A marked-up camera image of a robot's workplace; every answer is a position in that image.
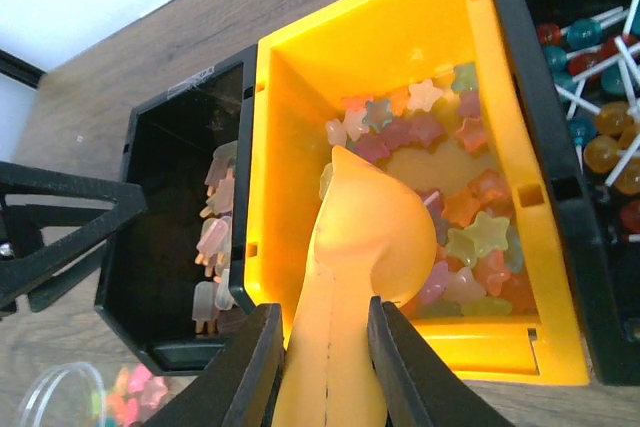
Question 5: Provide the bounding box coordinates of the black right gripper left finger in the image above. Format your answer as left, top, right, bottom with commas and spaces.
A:
146, 304, 284, 427

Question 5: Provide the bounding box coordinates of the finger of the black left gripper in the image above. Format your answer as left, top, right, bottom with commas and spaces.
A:
1, 162, 146, 318

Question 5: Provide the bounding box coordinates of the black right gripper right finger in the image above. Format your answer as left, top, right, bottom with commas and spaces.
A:
367, 296, 512, 427

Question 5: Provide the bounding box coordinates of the clear plastic cup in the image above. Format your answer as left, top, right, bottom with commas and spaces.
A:
17, 361, 169, 427

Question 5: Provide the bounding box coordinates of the black bin with popsicle candies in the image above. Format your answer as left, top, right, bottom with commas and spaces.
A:
95, 45, 258, 376

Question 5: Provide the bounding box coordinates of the orange plastic scoop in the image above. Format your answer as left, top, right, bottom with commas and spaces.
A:
272, 147, 436, 426

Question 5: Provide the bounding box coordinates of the yellow bin with star candies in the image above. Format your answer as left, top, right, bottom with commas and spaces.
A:
243, 0, 589, 386

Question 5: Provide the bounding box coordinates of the black bin with lollipops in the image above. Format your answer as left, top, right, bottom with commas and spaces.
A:
494, 0, 639, 386

